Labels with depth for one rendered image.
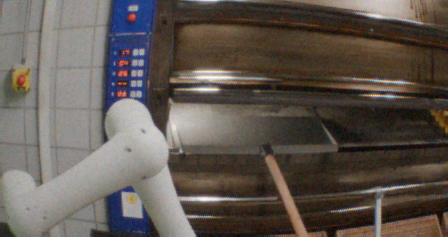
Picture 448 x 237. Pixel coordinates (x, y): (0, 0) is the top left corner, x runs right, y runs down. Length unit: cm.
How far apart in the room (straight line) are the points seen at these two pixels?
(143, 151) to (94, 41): 113
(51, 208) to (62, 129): 117
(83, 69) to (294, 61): 73
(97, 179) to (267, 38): 128
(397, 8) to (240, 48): 66
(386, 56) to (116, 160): 150
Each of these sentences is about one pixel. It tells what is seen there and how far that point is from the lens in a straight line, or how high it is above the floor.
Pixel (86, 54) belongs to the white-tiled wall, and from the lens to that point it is 309.
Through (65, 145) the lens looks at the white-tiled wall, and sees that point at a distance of 319.
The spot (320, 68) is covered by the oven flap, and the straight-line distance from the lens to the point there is 317.
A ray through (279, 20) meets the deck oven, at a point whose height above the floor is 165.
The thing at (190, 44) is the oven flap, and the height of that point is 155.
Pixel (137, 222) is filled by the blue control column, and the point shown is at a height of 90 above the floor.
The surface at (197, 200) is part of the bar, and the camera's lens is 287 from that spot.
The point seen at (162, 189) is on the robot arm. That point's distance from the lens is 224.
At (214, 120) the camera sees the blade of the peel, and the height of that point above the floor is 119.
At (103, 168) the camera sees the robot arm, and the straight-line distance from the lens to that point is 201.
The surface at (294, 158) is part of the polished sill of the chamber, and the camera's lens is 327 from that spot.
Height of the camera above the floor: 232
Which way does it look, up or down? 18 degrees down
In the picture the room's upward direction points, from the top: 4 degrees clockwise
